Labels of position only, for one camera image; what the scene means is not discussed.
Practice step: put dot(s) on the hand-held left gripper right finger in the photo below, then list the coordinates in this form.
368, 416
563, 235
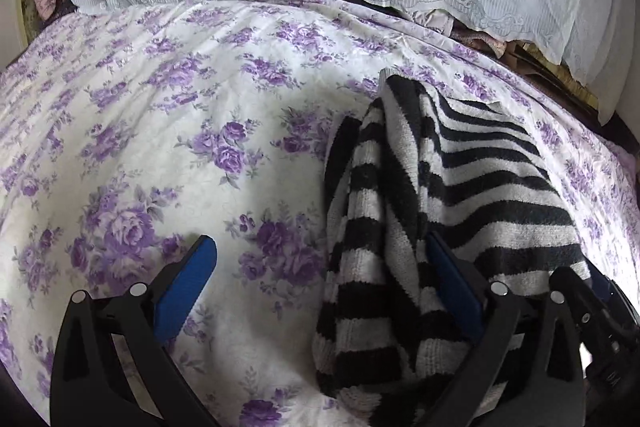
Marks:
452, 287

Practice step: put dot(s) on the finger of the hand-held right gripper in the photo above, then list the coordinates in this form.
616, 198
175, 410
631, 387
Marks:
590, 307

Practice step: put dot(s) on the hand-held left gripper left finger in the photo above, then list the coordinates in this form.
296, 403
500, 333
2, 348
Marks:
187, 282

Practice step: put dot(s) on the black white striped sweater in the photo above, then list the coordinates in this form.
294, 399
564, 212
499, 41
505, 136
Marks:
500, 207

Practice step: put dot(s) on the purple floral bedsheet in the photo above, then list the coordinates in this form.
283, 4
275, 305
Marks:
150, 107

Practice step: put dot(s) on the wooden headboard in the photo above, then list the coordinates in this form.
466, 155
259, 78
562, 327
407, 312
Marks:
565, 82

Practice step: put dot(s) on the pink striped cloth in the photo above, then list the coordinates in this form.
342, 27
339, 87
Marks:
450, 24

